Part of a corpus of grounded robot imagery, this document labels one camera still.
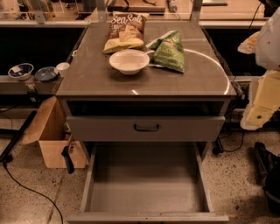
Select grey upper drawer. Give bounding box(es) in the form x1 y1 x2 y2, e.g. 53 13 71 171
66 116 225 142

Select black handled tool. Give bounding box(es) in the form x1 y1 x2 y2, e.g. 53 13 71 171
61 135 74 174

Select green jalapeno chip bag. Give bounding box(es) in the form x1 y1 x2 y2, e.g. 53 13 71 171
146 30 185 74

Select grey drawer cabinet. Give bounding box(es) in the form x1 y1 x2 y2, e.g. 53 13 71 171
54 20 238 160

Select cardboard box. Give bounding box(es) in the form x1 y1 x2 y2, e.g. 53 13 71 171
20 95 88 170

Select black drawer handle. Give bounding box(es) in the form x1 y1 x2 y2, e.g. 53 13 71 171
134 124 160 132

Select brown sea salt chip bag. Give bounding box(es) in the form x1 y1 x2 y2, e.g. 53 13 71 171
102 11 150 53

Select small white cup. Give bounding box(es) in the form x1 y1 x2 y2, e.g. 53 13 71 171
56 62 70 77

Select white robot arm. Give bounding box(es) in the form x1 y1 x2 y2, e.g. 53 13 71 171
237 8 280 130

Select black bag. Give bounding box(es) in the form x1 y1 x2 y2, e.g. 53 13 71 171
255 142 280 215

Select open grey lower drawer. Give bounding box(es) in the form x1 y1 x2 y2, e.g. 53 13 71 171
67 143 229 224

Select black floor cable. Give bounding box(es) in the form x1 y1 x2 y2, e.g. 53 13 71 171
2 160 65 224

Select dark blue bowl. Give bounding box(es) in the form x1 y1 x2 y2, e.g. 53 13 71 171
34 66 58 82

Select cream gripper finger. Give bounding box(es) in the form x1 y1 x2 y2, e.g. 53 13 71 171
240 70 280 130
237 31 259 54

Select blue and white bowl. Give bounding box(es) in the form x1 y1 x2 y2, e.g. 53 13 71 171
8 63 34 81

